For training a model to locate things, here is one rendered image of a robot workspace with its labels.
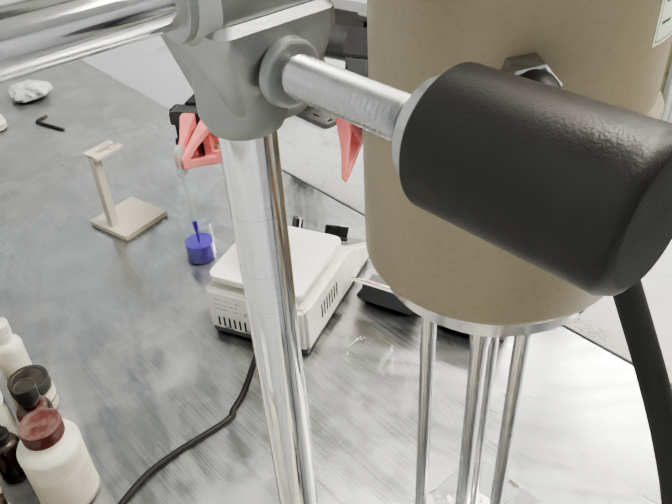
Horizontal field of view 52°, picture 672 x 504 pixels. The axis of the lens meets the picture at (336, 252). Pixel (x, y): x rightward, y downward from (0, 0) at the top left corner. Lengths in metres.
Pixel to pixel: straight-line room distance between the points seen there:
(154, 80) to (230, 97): 2.18
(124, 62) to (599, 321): 1.74
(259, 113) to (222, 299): 0.64
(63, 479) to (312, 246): 0.36
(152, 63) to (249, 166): 2.15
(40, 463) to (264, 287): 0.49
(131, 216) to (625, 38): 0.92
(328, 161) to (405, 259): 0.91
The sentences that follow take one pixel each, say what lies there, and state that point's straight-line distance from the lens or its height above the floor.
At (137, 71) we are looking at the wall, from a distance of 2.29.
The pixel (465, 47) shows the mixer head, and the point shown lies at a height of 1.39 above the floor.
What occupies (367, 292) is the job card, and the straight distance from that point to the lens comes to 0.84.
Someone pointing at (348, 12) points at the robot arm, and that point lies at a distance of 0.89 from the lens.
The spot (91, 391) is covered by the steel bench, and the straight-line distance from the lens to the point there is 0.82.
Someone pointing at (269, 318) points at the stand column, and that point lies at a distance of 0.20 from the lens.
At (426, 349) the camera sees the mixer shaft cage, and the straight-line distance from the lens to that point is 0.32.
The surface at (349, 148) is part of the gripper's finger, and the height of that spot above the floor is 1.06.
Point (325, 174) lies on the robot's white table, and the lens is 1.12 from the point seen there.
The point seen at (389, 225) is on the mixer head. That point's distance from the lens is 0.24.
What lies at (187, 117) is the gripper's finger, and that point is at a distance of 0.92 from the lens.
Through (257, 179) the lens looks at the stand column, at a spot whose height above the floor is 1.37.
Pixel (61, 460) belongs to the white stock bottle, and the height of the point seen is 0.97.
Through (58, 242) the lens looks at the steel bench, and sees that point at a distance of 1.07.
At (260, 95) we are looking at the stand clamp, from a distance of 0.16.
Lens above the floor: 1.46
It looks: 37 degrees down
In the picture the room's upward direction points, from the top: 3 degrees counter-clockwise
